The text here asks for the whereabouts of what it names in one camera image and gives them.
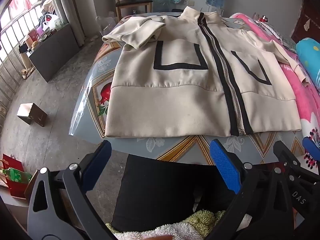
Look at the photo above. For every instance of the red gift bag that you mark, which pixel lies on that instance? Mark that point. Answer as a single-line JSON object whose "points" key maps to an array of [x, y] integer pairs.
{"points": [[15, 190]]}

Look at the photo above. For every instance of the white water dispenser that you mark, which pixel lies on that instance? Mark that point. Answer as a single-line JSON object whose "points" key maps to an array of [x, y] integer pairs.
{"points": [[220, 11]]}

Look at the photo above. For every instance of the person's fluffy robe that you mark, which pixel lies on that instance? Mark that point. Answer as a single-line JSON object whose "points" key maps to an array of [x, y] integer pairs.
{"points": [[200, 221]]}

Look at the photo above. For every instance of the beige zip jacket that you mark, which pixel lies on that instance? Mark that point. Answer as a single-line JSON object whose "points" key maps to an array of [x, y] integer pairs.
{"points": [[175, 100]]}

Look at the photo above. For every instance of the wooden chair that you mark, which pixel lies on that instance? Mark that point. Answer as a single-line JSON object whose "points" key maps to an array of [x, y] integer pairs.
{"points": [[132, 3]]}

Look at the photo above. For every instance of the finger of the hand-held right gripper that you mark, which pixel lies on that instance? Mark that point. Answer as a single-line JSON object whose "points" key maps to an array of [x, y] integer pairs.
{"points": [[283, 153], [311, 147]]}

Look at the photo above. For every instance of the dark red door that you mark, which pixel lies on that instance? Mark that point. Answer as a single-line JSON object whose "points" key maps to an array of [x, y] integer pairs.
{"points": [[308, 7]]}

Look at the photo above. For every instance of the red jar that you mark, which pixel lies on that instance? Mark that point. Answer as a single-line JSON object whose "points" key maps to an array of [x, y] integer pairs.
{"points": [[263, 19]]}

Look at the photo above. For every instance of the beige sandals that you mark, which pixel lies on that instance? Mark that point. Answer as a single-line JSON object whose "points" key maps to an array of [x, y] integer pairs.
{"points": [[27, 73]]}

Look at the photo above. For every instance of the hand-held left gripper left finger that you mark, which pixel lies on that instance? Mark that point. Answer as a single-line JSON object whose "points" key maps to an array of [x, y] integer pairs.
{"points": [[96, 166]]}

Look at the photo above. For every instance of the grey lace-edged cloth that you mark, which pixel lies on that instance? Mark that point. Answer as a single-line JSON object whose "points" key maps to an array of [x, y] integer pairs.
{"points": [[280, 35]]}

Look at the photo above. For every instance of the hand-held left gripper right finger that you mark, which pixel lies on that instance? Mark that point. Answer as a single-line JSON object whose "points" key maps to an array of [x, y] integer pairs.
{"points": [[225, 165]]}

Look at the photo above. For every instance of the dark grey cabinet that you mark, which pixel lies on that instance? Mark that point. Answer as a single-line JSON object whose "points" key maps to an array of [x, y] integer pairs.
{"points": [[55, 52]]}

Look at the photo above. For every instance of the pink blanket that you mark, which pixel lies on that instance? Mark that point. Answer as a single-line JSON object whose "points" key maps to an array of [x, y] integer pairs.
{"points": [[300, 100]]}

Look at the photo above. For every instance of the green packet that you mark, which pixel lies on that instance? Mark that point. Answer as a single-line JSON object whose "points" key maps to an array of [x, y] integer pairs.
{"points": [[16, 175]]}

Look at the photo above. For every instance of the white plastic bag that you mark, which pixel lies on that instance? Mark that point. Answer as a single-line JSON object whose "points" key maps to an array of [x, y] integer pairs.
{"points": [[51, 22]]}

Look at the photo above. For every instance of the grey curtain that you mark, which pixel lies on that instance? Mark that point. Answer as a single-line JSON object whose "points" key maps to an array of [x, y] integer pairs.
{"points": [[67, 10]]}

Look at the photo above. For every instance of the red box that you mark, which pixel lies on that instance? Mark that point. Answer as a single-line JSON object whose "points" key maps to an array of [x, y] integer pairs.
{"points": [[32, 35]]}

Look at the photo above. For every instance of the blue dotted pillow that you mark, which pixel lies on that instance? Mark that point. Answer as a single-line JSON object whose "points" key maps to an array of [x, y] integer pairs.
{"points": [[310, 55]]}

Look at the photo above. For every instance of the brown cardboard box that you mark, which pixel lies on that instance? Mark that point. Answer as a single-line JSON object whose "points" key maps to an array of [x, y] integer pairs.
{"points": [[32, 115]]}

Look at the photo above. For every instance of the clear plastic bag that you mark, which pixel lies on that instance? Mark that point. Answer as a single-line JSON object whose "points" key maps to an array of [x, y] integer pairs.
{"points": [[106, 25]]}

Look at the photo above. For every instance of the fruit patterned tablecloth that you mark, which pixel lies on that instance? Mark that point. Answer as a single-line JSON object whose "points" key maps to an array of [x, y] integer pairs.
{"points": [[175, 147]]}

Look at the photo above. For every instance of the clear empty water jug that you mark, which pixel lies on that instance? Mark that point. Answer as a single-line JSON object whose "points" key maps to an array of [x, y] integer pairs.
{"points": [[166, 5]]}

